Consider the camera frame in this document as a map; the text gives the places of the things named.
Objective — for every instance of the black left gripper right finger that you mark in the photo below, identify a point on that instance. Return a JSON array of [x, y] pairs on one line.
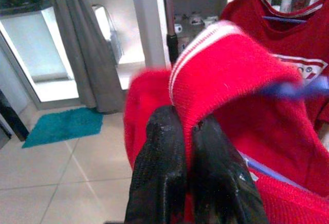
[[218, 183]]

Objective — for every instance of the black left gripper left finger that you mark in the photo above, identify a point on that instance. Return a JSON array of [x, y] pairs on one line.
[[159, 172]]

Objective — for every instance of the red knit sweater white stripes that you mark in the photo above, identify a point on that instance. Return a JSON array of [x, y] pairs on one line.
[[231, 67]]

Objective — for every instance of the teal floor mat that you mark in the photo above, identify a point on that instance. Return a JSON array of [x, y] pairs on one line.
[[64, 126]]

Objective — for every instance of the grey curtain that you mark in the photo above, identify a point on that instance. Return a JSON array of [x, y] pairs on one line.
[[84, 54]]

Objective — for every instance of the red printed t-shirt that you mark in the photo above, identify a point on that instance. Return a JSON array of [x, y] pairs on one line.
[[257, 36]]

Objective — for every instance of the silver clothes rack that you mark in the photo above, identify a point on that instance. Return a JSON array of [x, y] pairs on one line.
[[168, 8]]

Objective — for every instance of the dark cluttered counter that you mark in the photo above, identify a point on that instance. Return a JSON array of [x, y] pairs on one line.
[[23, 0]]

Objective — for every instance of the glass door aluminium frame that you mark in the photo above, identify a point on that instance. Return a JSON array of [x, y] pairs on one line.
[[38, 54]]

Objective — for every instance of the grey wall niche shelf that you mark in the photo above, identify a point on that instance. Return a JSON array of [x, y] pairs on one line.
[[200, 0]]

